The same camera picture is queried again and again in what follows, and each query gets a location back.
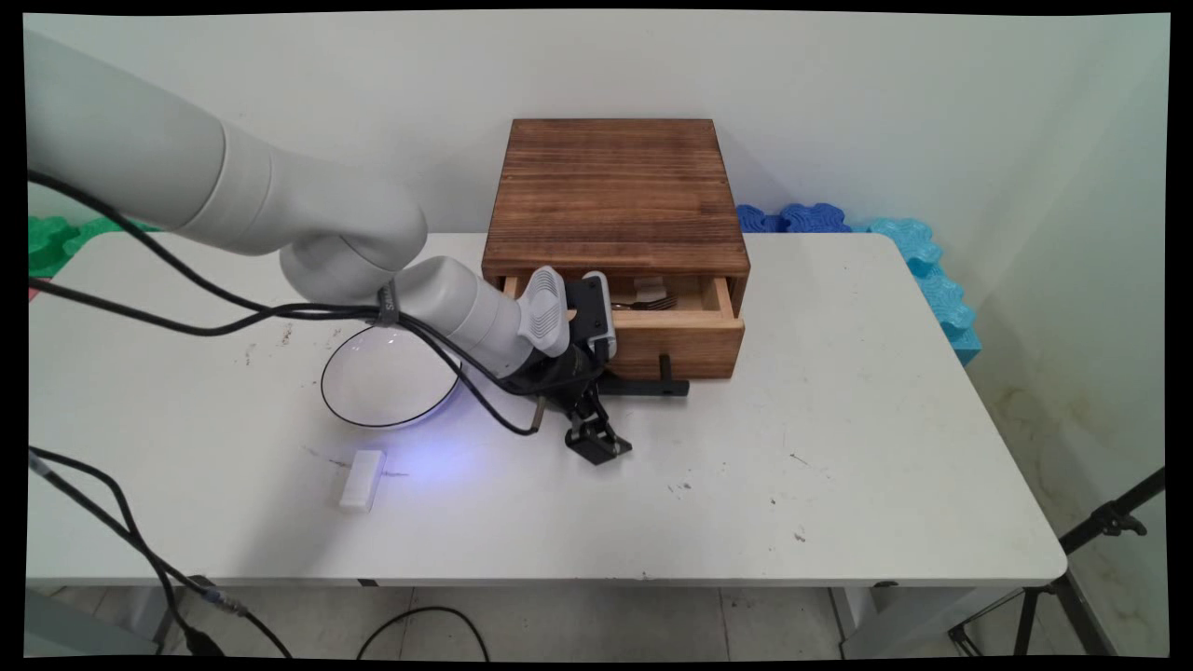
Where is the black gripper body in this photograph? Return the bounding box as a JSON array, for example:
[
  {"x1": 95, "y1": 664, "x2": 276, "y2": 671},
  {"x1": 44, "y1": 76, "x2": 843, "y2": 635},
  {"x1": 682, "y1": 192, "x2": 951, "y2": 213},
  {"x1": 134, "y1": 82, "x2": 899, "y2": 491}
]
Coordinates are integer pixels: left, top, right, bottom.
[{"x1": 511, "y1": 343, "x2": 609, "y2": 413}]

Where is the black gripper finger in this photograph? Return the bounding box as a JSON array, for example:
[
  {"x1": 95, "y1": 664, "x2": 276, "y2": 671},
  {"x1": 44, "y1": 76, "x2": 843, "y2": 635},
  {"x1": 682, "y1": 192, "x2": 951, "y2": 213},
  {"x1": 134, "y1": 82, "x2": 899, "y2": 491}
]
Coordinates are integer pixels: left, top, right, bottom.
[
  {"x1": 564, "y1": 403, "x2": 609, "y2": 464},
  {"x1": 593, "y1": 396, "x2": 634, "y2": 462}
]

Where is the wooden drawer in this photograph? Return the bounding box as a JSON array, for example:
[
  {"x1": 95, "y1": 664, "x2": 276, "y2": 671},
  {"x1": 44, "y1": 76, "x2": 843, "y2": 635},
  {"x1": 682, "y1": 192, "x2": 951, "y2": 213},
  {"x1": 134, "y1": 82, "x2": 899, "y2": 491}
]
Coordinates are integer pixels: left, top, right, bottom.
[{"x1": 501, "y1": 273, "x2": 747, "y2": 382}]

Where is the white plate with black rim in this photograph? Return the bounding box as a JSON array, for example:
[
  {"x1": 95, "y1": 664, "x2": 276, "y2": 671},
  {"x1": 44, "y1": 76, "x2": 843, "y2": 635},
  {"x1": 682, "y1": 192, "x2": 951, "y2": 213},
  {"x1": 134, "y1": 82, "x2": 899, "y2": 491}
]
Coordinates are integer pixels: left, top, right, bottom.
[{"x1": 321, "y1": 326, "x2": 463, "y2": 430}]

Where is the brown wooden drawer case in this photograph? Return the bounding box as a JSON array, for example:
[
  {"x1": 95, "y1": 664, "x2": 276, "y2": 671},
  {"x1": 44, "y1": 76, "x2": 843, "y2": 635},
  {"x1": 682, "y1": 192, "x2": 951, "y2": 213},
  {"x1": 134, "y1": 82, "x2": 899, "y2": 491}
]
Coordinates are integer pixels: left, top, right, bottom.
[{"x1": 481, "y1": 118, "x2": 752, "y2": 318}]

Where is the small white rectangular block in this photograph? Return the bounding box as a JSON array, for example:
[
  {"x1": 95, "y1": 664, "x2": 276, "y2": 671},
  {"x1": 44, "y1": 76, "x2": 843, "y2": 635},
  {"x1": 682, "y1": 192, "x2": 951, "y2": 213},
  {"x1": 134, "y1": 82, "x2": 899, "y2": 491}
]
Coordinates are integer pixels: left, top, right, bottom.
[{"x1": 338, "y1": 450, "x2": 387, "y2": 513}]

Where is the dark blue foam mat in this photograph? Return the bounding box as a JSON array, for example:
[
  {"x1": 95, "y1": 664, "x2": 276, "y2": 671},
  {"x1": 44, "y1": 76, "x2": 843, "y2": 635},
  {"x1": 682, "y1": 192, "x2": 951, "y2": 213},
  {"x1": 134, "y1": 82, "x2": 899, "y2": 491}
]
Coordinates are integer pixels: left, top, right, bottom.
[{"x1": 735, "y1": 202, "x2": 855, "y2": 235}]

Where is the cyan foam mat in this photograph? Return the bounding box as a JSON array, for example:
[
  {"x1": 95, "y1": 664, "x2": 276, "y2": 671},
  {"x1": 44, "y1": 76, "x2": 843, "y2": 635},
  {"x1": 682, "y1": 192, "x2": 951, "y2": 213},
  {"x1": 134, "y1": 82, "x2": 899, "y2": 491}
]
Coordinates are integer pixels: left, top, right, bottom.
[{"x1": 852, "y1": 217, "x2": 983, "y2": 366}]

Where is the black tripod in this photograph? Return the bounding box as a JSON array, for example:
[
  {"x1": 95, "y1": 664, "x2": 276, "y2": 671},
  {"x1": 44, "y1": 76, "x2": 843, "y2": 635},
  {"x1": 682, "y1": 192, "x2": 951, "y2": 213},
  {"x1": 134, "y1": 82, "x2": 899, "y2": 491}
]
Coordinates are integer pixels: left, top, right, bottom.
[{"x1": 948, "y1": 466, "x2": 1168, "y2": 659}]

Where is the green foam mat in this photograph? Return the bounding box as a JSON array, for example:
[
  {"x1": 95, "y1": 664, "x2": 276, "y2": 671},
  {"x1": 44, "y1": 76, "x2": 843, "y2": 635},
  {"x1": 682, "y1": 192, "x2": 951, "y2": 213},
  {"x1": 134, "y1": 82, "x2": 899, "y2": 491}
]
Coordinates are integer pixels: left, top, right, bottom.
[{"x1": 26, "y1": 215, "x2": 161, "y2": 280}]

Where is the black and white wrist camera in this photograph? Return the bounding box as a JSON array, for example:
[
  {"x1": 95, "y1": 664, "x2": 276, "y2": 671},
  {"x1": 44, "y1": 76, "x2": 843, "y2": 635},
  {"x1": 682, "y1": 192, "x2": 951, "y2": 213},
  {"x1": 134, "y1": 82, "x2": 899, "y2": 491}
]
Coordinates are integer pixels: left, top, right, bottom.
[{"x1": 564, "y1": 270, "x2": 619, "y2": 361}]

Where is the black drawer handle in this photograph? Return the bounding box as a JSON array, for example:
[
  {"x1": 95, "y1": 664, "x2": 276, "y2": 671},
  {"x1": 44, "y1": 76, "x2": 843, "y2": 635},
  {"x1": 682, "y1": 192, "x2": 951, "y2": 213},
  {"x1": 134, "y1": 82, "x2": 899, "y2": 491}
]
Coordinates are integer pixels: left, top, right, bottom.
[{"x1": 596, "y1": 353, "x2": 692, "y2": 399}]

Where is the black cable loop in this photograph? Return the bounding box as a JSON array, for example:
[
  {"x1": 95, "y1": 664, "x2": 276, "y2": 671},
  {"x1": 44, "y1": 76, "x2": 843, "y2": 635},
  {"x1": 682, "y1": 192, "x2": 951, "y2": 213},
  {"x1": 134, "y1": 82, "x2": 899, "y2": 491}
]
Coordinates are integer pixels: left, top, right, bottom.
[{"x1": 357, "y1": 606, "x2": 491, "y2": 662}]

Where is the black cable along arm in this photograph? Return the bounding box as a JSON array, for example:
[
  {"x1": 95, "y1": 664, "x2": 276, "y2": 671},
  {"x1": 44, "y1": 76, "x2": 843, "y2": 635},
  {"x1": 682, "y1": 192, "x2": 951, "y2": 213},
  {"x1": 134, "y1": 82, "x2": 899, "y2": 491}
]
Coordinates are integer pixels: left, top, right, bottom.
[
  {"x1": 26, "y1": 170, "x2": 546, "y2": 437},
  {"x1": 26, "y1": 277, "x2": 385, "y2": 337}
]

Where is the black cable with connector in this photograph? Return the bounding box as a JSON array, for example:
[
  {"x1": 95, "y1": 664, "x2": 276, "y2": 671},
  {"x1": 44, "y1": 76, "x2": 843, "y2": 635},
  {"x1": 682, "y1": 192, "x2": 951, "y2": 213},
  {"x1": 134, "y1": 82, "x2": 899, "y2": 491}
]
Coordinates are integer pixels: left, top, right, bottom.
[{"x1": 26, "y1": 445, "x2": 295, "y2": 659}]

